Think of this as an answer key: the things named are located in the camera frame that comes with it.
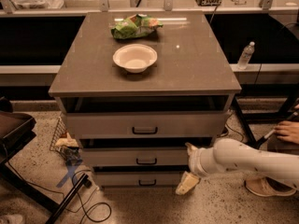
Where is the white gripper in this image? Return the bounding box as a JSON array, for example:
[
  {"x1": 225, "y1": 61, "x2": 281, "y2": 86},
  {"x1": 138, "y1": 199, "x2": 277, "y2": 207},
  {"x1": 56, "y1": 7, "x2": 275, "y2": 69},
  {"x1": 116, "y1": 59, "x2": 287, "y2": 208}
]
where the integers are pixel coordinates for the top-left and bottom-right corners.
[{"x1": 176, "y1": 142, "x2": 208, "y2": 195}]

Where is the grey drawer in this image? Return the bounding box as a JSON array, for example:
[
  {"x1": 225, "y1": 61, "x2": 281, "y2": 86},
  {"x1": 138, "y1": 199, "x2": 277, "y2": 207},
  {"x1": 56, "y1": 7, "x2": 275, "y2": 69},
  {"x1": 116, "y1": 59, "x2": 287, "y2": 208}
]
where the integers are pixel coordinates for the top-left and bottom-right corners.
[
  {"x1": 93, "y1": 172, "x2": 182, "y2": 187},
  {"x1": 79, "y1": 147, "x2": 188, "y2": 167},
  {"x1": 62, "y1": 112, "x2": 228, "y2": 139}
]

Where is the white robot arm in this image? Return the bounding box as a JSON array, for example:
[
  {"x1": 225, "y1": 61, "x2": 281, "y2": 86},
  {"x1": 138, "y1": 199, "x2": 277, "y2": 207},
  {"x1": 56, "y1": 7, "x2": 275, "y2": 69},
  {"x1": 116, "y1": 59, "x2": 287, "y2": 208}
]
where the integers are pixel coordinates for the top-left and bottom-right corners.
[{"x1": 176, "y1": 138, "x2": 299, "y2": 195}]

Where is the grey drawer cabinet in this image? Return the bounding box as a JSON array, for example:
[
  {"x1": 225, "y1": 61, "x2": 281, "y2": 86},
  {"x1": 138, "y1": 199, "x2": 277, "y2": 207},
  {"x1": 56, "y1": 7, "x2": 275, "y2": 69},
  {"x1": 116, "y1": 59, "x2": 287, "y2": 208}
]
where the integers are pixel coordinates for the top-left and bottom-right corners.
[{"x1": 50, "y1": 11, "x2": 241, "y2": 174}]

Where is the person's hand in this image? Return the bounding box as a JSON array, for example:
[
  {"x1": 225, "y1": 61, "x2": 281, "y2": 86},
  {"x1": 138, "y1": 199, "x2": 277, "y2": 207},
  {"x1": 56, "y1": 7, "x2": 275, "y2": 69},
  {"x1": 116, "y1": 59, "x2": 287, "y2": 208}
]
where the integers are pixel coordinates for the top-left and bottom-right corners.
[{"x1": 274, "y1": 120, "x2": 299, "y2": 145}]

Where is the black stand leg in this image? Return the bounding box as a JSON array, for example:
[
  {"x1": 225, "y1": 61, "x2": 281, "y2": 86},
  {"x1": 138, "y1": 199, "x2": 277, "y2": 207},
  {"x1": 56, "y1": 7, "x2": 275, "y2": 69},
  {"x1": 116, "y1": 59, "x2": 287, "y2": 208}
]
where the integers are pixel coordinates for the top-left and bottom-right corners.
[{"x1": 232, "y1": 98, "x2": 256, "y2": 147}]

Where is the beige shoe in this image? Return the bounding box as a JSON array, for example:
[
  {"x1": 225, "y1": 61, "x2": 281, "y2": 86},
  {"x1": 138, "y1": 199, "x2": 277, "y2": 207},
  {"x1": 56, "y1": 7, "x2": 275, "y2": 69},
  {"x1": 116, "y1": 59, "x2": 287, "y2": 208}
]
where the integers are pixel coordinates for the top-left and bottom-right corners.
[{"x1": 245, "y1": 177, "x2": 296, "y2": 197}]

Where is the black tool on floor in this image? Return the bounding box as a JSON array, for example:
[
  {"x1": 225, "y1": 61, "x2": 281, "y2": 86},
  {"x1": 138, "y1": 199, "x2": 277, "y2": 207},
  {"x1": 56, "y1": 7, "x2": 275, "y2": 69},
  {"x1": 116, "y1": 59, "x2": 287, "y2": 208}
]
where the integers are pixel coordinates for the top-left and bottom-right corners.
[{"x1": 254, "y1": 111, "x2": 299, "y2": 149}]

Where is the white paper bowl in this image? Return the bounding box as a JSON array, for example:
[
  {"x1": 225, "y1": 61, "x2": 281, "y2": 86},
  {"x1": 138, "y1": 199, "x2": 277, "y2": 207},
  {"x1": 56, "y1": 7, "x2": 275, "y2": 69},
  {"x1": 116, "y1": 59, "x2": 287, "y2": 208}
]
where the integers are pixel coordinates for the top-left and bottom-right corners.
[{"x1": 113, "y1": 44, "x2": 157, "y2": 74}]

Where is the clear plastic water bottle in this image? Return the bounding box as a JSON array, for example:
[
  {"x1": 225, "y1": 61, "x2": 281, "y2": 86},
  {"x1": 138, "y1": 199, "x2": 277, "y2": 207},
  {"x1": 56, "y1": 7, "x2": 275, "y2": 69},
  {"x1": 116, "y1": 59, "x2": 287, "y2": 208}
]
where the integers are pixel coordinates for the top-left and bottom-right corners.
[{"x1": 237, "y1": 41, "x2": 255, "y2": 70}]

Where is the green chip bag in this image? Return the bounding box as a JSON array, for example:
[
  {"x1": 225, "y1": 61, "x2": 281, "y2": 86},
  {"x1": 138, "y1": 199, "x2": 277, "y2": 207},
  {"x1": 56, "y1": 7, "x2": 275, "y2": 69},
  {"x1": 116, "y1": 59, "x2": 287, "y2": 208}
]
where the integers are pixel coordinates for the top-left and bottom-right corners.
[{"x1": 111, "y1": 14, "x2": 164, "y2": 39}]

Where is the dark chair at left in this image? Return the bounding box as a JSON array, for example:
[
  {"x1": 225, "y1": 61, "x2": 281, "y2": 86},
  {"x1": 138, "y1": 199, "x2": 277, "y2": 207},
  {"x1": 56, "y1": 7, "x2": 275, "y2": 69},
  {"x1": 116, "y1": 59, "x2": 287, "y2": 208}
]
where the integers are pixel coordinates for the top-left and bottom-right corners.
[{"x1": 0, "y1": 96, "x2": 88, "y2": 224}]

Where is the black floor cable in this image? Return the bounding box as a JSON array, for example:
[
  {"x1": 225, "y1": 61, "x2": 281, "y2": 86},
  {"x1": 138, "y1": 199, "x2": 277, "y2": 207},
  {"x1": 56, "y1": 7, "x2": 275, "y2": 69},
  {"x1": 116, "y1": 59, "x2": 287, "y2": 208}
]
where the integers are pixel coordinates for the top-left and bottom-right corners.
[{"x1": 3, "y1": 168, "x2": 113, "y2": 224}]

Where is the wire basket with items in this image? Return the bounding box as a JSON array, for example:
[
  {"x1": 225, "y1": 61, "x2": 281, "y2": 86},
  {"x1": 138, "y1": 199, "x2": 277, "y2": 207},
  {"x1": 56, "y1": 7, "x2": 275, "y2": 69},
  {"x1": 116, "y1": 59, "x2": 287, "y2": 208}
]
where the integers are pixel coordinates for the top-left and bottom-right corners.
[{"x1": 50, "y1": 118, "x2": 81, "y2": 161}]

